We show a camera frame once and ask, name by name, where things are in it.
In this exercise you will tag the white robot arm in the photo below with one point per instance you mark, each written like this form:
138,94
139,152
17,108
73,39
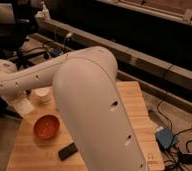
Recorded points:
87,97

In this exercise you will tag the black rectangular block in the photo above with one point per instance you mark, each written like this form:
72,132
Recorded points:
67,151

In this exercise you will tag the blue electronic box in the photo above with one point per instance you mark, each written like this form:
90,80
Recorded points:
165,138

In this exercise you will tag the red bowl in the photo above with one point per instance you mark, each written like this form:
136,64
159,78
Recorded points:
46,127

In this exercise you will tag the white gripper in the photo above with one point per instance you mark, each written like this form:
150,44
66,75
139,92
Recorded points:
22,105

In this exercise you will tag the white ceramic cup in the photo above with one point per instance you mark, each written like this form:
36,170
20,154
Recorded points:
43,94

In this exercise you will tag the wooden beam rail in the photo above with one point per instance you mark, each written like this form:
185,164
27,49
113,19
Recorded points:
152,65

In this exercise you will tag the white spray bottle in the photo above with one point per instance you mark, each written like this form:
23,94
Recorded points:
44,13

